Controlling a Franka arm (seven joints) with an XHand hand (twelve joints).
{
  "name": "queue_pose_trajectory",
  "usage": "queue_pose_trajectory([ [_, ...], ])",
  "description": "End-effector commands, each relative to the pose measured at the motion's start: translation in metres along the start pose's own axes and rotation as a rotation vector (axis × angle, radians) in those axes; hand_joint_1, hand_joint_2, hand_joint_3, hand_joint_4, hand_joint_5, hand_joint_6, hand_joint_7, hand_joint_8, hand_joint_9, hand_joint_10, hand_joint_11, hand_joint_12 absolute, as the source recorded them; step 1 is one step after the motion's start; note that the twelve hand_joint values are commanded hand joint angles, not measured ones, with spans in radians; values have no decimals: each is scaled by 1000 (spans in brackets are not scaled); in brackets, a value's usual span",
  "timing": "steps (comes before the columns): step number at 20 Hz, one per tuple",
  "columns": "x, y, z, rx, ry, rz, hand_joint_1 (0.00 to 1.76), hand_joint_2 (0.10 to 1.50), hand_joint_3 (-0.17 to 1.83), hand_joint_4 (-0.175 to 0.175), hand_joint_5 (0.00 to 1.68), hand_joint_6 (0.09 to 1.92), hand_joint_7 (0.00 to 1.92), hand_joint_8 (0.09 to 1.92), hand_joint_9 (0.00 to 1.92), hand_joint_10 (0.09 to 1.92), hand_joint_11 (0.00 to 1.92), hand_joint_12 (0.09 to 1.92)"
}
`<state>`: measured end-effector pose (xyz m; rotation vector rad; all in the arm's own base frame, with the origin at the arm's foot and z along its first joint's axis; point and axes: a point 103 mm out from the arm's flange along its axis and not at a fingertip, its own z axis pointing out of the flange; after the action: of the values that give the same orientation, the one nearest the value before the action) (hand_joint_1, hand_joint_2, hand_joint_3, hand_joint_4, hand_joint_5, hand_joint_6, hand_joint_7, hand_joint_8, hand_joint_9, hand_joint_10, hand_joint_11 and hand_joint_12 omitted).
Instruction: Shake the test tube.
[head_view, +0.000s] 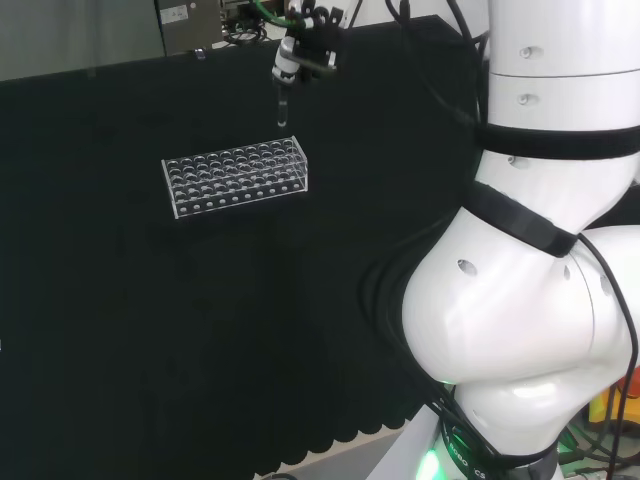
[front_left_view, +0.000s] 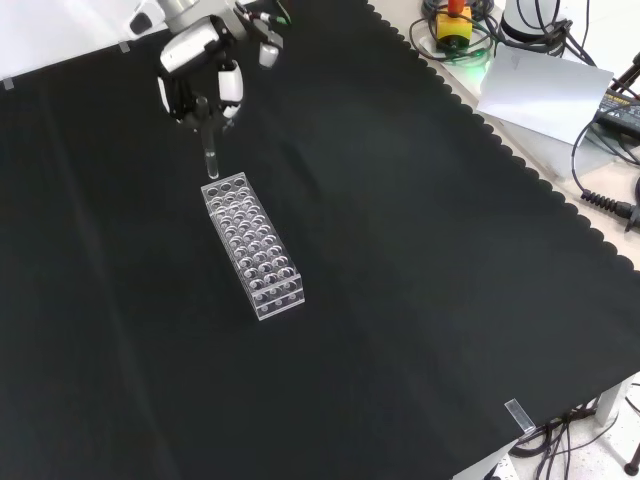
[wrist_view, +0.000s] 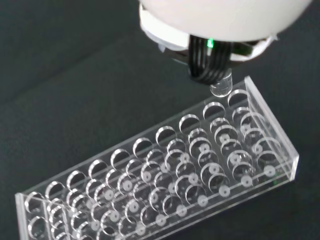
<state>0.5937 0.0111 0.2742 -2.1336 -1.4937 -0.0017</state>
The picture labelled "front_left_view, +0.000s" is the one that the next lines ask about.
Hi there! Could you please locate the yellow stop button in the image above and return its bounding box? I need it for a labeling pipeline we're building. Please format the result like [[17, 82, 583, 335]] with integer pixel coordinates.
[[434, 0, 473, 52]]

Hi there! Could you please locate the clear plastic test tube rack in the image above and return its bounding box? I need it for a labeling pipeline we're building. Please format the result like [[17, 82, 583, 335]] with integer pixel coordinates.
[[200, 171, 307, 323]]

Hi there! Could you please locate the black coiled cable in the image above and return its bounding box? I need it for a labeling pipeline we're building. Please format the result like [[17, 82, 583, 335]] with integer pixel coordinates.
[[408, 0, 502, 67]]

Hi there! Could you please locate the pale grey board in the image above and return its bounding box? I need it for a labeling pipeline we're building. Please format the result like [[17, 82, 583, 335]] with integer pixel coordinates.
[[474, 46, 616, 147]]

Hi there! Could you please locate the black power adapter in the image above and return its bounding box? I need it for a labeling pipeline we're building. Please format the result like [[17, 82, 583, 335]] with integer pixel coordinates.
[[593, 88, 640, 135]]

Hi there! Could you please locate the clear glass test tube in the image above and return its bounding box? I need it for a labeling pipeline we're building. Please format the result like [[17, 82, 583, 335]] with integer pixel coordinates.
[[195, 96, 222, 181]]

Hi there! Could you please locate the black cable bundle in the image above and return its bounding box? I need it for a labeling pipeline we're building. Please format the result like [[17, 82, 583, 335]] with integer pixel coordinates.
[[508, 394, 604, 480]]

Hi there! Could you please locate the white bench leg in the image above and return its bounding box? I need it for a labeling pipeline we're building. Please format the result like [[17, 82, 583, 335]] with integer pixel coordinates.
[[593, 378, 627, 427]]

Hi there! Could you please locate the black white-plated robot hand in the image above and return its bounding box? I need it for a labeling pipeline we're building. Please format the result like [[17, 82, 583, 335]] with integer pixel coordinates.
[[156, 2, 287, 135]]

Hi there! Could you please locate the white cylindrical stand base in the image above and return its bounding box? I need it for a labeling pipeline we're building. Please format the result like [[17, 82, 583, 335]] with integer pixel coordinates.
[[499, 0, 572, 45]]

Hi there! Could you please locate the black bench cloth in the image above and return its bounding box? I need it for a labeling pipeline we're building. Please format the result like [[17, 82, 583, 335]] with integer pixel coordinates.
[[0, 0, 640, 480]]

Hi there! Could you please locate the black tripod leg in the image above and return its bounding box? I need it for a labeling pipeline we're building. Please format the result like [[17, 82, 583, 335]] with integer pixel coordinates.
[[605, 48, 640, 101]]

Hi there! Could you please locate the black ribbed-plug cable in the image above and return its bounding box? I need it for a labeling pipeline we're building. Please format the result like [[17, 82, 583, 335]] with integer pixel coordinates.
[[569, 115, 640, 232]]

